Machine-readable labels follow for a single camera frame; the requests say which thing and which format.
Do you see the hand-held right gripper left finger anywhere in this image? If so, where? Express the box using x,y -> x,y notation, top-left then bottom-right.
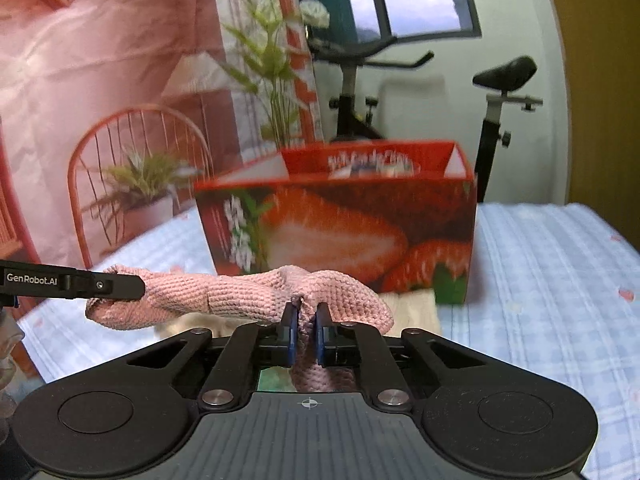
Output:
125,301 -> 301,414

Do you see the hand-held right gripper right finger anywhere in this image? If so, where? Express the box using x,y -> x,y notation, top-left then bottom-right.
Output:
315,301 -> 487,414

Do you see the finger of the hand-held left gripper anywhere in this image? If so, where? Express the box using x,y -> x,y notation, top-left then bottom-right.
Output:
75,267 -> 147,302

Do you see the pink knitted scarf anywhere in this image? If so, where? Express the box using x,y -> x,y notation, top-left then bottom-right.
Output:
85,264 -> 397,394

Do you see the red strawberry print box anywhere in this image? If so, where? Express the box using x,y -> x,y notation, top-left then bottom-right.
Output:
193,141 -> 479,307

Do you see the person's left hand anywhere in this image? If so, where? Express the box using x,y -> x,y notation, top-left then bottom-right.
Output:
0,307 -> 25,426

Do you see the beige knitted cloth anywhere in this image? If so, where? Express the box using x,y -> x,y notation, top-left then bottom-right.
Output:
155,290 -> 442,339

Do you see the white packet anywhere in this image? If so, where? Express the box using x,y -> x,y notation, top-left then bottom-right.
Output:
327,157 -> 419,180

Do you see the black exercise bike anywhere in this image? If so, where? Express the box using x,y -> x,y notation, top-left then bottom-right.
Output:
305,37 -> 544,204

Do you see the blue plaid bed sheet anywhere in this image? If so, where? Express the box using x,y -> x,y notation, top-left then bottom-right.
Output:
17,202 -> 640,480

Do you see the wooden door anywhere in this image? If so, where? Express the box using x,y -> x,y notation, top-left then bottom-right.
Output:
537,0 -> 640,252

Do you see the packet of green cords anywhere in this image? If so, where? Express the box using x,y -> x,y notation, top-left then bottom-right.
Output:
257,366 -> 297,392

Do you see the pink room print wall poster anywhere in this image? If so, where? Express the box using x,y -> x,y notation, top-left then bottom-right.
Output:
0,0 -> 327,377

